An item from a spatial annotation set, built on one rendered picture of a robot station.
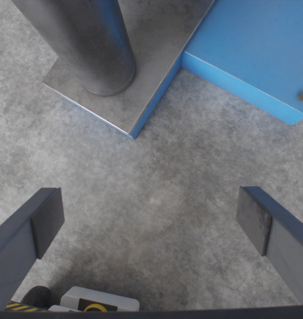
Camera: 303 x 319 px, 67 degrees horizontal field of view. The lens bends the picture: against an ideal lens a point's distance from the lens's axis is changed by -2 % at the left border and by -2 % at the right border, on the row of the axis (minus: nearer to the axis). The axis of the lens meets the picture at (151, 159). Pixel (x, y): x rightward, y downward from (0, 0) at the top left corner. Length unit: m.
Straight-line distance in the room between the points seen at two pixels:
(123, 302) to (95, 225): 0.29
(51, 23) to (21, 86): 0.70
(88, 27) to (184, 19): 0.50
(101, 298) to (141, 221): 0.30
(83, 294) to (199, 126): 0.75
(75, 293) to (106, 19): 0.84
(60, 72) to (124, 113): 0.30
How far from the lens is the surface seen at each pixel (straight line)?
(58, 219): 0.17
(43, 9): 0.55
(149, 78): 0.88
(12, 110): 1.23
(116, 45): 0.69
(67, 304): 0.95
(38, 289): 1.02
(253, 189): 0.17
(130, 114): 0.84
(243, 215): 0.17
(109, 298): 0.94
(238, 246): 0.98
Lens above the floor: 0.93
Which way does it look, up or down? 80 degrees down
